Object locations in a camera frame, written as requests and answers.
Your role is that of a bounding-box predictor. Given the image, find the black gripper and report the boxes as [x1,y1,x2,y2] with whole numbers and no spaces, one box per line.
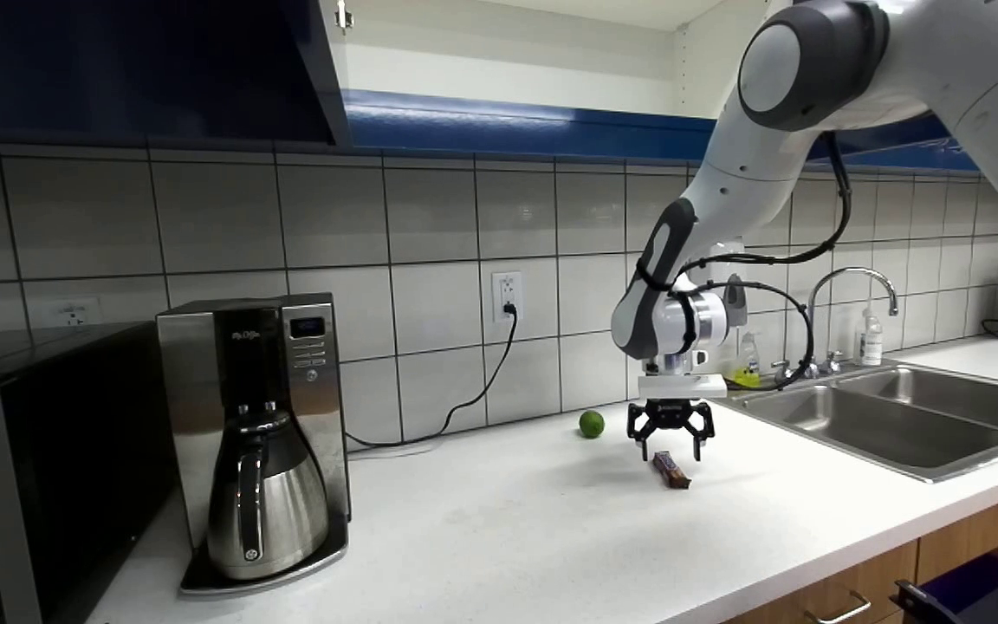
[626,398,714,462]

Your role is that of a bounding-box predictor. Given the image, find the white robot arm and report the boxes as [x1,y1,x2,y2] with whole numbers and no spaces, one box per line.
[611,0,998,440]

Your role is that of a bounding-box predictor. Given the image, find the blue upper cabinet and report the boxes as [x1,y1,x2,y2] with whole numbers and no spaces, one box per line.
[0,0,982,178]

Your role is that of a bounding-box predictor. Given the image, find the blue open cabinet door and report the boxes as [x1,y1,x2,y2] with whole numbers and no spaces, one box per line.
[0,0,347,145]

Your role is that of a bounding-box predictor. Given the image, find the green lime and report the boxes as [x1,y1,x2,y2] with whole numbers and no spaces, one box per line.
[577,408,607,440]

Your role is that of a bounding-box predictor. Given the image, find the yellow dish soap bottle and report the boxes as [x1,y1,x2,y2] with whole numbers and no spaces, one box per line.
[725,327,762,390]

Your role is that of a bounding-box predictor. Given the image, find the chrome faucet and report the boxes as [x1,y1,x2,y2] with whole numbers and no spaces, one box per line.
[805,265,900,377]

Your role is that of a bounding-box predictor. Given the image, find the white soap pump bottle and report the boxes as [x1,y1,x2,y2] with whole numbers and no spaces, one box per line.
[858,310,882,364]

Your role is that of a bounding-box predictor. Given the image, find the wooden drawer front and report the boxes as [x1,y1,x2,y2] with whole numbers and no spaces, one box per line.
[726,546,918,624]

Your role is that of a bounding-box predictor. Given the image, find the stainless steel sink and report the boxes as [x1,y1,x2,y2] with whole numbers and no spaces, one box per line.
[726,364,998,481]

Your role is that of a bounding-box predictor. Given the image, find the blue chair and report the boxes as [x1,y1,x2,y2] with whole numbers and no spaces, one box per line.
[894,555,998,624]

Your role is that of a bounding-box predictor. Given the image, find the steel coffee carafe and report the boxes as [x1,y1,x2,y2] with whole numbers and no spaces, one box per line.
[203,401,329,581]

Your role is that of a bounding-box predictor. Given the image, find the steel coffee maker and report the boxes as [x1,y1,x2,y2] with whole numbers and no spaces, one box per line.
[156,290,354,594]

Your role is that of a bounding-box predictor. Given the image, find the black microwave oven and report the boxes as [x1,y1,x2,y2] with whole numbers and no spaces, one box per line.
[0,323,175,624]

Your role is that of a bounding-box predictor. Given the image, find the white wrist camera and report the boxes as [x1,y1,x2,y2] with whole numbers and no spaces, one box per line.
[639,375,726,401]

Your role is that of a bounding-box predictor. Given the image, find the black power cable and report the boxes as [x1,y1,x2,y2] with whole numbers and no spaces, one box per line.
[342,302,522,455]

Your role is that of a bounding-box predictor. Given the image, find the white wall outlet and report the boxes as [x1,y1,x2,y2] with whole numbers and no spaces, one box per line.
[492,273,522,316]

